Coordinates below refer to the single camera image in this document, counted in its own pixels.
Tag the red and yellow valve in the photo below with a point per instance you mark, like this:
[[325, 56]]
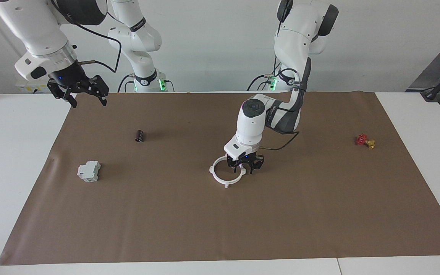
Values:
[[362, 139]]

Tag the black cylindrical capacitor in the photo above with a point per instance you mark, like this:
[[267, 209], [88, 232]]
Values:
[[139, 136]]

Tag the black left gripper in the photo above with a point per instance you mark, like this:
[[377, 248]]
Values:
[[246, 158]]

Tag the white wall socket box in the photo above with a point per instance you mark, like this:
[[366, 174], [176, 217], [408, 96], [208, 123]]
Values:
[[33, 88]]

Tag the brown paper table mat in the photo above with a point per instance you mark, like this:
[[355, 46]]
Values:
[[220, 214]]

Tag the white circuit breaker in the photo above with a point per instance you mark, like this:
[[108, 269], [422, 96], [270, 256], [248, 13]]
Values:
[[89, 172]]

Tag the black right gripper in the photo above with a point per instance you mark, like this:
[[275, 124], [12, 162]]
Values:
[[71, 77]]

